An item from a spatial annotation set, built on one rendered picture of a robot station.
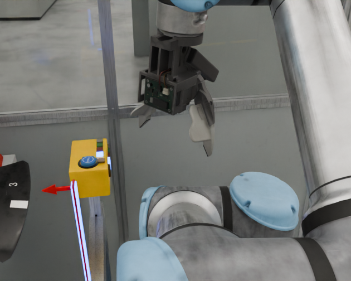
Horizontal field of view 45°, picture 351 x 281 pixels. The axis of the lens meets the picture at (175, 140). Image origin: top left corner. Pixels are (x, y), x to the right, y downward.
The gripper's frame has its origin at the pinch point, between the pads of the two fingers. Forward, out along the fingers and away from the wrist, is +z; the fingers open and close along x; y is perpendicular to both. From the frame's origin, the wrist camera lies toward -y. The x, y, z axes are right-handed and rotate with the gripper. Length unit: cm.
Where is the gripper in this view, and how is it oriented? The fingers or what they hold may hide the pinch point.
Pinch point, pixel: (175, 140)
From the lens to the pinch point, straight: 75.7
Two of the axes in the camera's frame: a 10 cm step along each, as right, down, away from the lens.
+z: -1.0, 8.7, 4.8
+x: 8.2, 3.4, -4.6
